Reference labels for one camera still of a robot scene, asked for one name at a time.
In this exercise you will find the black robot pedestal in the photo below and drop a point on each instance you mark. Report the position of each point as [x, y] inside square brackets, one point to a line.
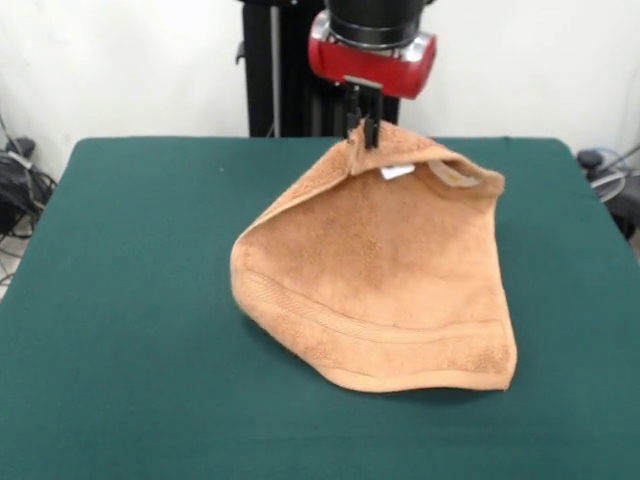
[280, 75]

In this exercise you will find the orange terry towel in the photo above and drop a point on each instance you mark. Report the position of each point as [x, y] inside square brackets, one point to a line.
[375, 275]

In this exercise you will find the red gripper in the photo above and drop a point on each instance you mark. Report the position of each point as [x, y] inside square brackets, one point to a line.
[370, 67]

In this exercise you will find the dark green table cloth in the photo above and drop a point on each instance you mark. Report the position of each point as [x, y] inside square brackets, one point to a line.
[150, 350]

